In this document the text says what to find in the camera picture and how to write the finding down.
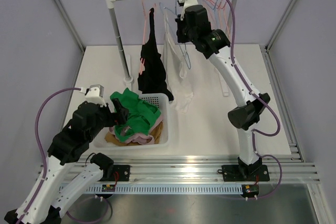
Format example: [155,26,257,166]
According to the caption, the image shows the green tank top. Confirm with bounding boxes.
[110,88,162,144]

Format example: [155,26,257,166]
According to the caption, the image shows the blue hanger with mauve top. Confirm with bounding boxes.
[200,0,223,28]

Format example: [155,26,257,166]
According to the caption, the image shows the mauve tank top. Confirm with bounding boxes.
[104,115,164,147]

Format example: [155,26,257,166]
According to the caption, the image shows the brown tank top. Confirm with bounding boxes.
[104,122,164,147]

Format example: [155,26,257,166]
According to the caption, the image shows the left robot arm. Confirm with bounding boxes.
[4,99,128,223]

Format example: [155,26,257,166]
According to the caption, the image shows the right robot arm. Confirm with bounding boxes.
[175,4,270,181]

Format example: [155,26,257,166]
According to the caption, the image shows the blue hanger with white top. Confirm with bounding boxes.
[164,0,192,70]

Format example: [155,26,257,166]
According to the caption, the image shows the white tank top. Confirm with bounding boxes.
[163,10,194,113]

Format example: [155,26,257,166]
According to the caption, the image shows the black tank top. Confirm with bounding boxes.
[138,8,174,101]

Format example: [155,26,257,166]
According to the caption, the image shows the pink hanger with black top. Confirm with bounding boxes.
[139,0,149,75]

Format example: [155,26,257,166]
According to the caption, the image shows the white plastic laundry basket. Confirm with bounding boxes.
[91,93,173,152]

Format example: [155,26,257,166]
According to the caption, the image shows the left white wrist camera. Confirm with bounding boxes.
[80,84,106,106]

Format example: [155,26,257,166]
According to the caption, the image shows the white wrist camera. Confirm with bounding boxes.
[177,0,198,20]
[80,84,106,106]

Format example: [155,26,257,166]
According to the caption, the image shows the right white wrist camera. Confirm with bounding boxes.
[177,0,198,20]

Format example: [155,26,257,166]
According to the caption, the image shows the white slotted cable duct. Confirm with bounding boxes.
[84,184,243,195]

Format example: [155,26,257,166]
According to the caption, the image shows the left aluminium frame post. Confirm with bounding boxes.
[52,0,86,54]

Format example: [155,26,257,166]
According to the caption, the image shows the aluminium frame post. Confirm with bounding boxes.
[265,0,298,52]
[52,0,86,54]

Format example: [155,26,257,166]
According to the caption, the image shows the right aluminium frame post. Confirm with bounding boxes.
[265,0,298,52]

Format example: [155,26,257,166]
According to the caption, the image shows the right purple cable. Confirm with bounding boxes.
[183,0,284,198]

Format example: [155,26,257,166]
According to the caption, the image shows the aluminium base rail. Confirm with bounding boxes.
[39,154,321,183]

